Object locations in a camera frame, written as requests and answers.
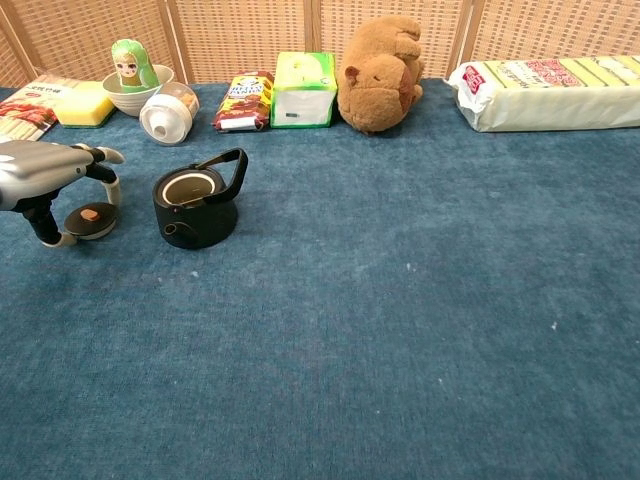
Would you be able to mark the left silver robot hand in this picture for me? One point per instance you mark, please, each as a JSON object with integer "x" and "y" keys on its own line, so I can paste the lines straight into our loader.
{"x": 35, "y": 167}

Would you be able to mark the black teapot lid wooden knob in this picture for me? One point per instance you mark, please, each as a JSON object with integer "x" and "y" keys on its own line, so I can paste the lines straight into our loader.
{"x": 92, "y": 220}

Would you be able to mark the clear plastic jar white lid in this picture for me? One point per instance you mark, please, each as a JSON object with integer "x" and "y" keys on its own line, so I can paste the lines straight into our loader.
{"x": 165, "y": 117}

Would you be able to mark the flat food package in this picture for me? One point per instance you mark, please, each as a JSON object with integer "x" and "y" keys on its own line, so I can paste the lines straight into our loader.
{"x": 22, "y": 112}

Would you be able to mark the yellow green sponge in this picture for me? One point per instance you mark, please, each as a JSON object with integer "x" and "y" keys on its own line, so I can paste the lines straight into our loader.
{"x": 82, "y": 106}

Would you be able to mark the white ceramic bowl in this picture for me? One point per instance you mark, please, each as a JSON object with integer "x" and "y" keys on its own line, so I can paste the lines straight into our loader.
{"x": 131, "y": 100}

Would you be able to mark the green matryoshka doll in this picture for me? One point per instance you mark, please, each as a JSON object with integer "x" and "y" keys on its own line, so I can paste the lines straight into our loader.
{"x": 131, "y": 65}

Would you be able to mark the hello panda snack bag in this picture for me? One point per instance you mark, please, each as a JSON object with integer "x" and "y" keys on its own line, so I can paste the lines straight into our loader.
{"x": 245, "y": 102}

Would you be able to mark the woven rattan folding screen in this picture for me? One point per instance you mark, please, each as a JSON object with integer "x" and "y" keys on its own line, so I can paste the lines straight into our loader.
{"x": 250, "y": 35}

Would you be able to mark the green tissue box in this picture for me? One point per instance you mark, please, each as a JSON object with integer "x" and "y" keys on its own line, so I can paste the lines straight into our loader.
{"x": 302, "y": 95}

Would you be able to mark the blue table cloth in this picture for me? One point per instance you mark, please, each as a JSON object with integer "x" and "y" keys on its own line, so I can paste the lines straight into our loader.
{"x": 350, "y": 310}

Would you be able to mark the brown capybara plush toy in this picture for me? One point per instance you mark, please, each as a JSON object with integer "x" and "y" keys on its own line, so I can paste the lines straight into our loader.
{"x": 377, "y": 85}

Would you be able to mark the yellow striped tissue pack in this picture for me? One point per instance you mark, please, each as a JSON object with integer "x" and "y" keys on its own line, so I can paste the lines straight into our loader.
{"x": 550, "y": 100}

